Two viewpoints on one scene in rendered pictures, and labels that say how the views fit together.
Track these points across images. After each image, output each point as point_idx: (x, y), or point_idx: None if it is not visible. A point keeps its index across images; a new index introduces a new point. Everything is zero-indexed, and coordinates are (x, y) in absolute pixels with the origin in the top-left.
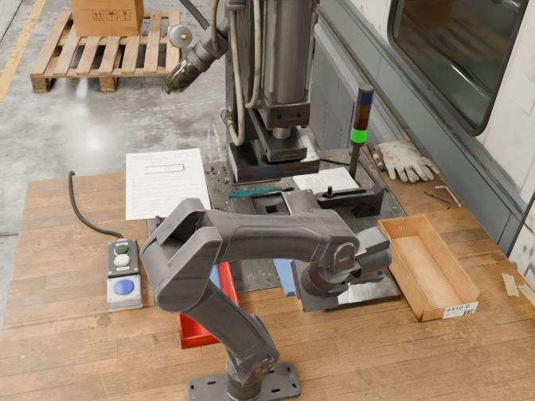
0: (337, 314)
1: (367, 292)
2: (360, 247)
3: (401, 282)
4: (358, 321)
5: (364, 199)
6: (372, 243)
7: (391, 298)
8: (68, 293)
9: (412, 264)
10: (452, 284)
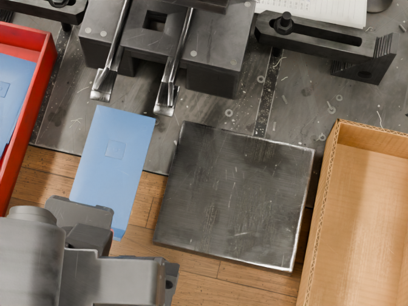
0: (168, 257)
1: (236, 244)
2: (87, 297)
3: (307, 251)
4: (193, 285)
5: (348, 57)
6: (115, 299)
7: (272, 271)
8: None
9: (360, 218)
10: (398, 291)
